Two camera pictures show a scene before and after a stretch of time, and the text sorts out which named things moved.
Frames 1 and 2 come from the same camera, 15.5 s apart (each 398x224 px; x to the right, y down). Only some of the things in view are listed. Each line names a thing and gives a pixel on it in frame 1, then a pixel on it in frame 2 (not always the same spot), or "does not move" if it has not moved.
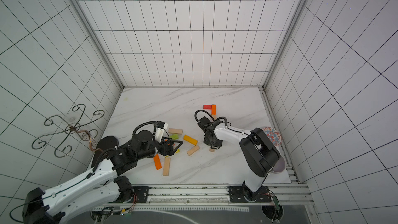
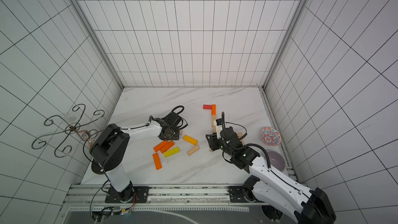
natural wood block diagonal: [193, 150] does not move
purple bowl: [279, 166] does not move
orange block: [213, 109] does not move
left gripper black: [171, 151] → [175, 137]
